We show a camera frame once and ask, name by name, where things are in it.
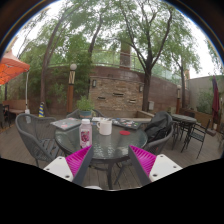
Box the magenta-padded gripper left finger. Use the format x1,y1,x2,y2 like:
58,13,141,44
43,145,95,187

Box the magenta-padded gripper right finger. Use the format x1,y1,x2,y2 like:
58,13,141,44
128,144,184,187

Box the pink drink bottle white cap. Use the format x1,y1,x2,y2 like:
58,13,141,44
79,118,93,149

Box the grey wicker chair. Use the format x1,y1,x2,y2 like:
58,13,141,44
65,108,105,120
14,113,63,168
114,114,175,184

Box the black jacket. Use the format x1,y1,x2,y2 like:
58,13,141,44
144,110,174,144

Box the grey laptop with stickers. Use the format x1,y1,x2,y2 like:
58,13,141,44
49,117,83,132

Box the white ceramic mug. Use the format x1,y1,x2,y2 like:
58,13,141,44
96,119,113,136

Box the white sticker sheet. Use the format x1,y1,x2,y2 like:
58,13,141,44
91,116,111,123

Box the potted plant in teal pot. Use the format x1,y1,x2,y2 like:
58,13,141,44
76,95,95,119

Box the round dark patio table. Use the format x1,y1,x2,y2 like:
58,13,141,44
171,113,198,151

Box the black metal chair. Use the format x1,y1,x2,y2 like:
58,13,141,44
180,119,212,159

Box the blue yellow striped cone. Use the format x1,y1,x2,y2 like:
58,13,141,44
37,101,46,118

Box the large dark-trunked tree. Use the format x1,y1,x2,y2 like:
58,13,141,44
109,0,178,113

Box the closed dark red parasol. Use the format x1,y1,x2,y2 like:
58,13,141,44
211,75,221,126

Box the orange canopy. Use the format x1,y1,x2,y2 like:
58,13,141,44
0,49,31,86

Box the globe lamp post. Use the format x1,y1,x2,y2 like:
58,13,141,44
66,63,78,114
175,84,183,114

